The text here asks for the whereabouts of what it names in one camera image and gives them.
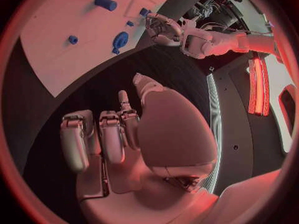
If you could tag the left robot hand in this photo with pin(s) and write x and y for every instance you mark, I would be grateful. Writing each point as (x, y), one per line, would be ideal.
(163, 29)

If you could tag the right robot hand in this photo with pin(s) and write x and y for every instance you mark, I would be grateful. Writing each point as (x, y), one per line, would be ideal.
(172, 134)

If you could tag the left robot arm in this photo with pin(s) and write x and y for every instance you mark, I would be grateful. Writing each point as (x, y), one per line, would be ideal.
(222, 41)

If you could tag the white task board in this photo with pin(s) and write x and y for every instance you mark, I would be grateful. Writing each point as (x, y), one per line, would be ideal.
(77, 37)

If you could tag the blue block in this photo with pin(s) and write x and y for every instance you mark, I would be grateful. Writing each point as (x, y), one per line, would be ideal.
(144, 12)

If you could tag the small blue plug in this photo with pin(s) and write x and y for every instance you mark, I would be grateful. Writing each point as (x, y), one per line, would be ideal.
(130, 23)

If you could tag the blue gear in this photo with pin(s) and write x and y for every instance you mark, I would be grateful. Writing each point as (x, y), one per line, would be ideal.
(120, 41)

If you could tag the blue cylinder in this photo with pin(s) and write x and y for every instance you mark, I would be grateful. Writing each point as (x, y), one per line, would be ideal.
(105, 3)

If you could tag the blue peg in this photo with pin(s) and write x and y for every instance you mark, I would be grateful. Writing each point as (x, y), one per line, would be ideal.
(73, 39)

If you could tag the glowing light bar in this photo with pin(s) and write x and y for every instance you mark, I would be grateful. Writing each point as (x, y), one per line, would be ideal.
(258, 85)

